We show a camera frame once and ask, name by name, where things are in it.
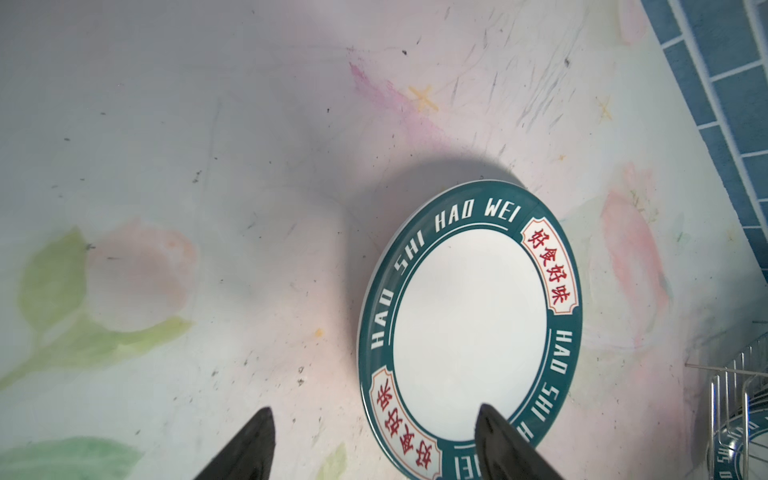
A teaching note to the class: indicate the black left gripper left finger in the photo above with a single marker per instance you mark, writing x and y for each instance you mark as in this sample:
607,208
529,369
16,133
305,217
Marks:
249,454

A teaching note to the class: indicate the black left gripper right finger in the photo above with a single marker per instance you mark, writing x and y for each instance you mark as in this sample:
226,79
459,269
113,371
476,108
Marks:
504,454

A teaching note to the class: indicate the green rim white plate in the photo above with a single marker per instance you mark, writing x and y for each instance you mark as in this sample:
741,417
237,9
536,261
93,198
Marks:
476,300

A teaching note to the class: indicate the chrome wire dish rack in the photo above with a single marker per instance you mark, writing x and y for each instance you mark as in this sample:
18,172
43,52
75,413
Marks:
737,388

